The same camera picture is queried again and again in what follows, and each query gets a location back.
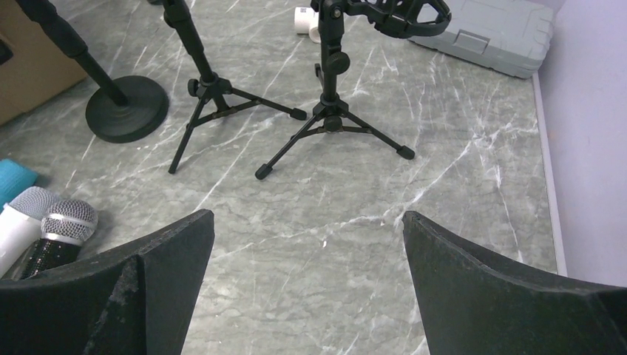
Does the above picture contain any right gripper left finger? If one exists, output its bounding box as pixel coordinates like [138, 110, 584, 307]
[1, 209, 215, 354]

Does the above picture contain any cyan blue microphone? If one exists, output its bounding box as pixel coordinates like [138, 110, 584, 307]
[1, 159, 38, 209]

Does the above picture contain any black round-base mic stand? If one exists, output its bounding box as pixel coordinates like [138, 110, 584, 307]
[17, 1, 169, 143]

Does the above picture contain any grey plastic case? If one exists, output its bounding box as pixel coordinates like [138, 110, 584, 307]
[410, 0, 555, 79]

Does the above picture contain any white pipe elbow fitting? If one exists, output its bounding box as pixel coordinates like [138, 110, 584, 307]
[294, 7, 321, 44]

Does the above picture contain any white microphone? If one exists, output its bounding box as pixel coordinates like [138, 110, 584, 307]
[1, 186, 61, 277]

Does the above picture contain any black glitter microphone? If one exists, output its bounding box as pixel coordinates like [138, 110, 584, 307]
[20, 199, 98, 280]

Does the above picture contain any tan plastic tool case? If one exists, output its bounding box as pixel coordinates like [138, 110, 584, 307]
[1, 1, 87, 124]

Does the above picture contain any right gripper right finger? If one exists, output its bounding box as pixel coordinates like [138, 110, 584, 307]
[403, 211, 626, 354]

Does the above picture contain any black tripod stand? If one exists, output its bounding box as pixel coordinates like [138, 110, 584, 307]
[159, 0, 307, 174]
[255, 0, 452, 180]

